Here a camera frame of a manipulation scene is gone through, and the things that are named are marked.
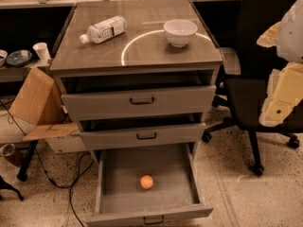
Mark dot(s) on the orange fruit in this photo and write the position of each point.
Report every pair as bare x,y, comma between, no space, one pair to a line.
146,182

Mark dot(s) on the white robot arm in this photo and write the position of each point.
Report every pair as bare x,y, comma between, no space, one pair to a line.
285,87

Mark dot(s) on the grey drawer cabinet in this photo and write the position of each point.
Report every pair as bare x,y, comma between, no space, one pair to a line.
141,57

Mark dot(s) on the grey top drawer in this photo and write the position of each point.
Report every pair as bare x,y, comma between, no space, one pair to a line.
136,103

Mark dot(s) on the grey drawer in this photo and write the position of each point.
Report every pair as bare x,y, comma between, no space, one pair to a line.
141,132
121,200
136,103

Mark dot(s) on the grey middle drawer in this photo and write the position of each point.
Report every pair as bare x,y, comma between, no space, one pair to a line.
141,132

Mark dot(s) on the grey bottom drawer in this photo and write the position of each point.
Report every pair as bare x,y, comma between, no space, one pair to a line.
121,200

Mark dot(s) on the white ceramic bowl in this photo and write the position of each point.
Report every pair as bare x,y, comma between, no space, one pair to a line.
179,32

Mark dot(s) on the clear plastic bottle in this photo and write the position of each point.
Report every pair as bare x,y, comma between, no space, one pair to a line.
105,30

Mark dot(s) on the black office chair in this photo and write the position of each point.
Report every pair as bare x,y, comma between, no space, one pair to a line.
245,76

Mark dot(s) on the brown cardboard box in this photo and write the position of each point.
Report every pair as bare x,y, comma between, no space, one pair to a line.
39,103

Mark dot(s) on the white paper cup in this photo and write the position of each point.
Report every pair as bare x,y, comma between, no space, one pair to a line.
41,50

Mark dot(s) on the dark blue bowl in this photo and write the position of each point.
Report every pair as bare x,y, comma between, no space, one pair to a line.
19,58

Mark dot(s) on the black stand leg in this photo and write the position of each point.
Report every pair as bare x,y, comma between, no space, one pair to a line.
22,175

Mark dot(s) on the brown cup on floor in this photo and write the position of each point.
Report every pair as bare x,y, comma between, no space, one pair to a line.
11,153

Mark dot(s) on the white bowl at left edge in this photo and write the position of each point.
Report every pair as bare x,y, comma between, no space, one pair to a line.
3,56

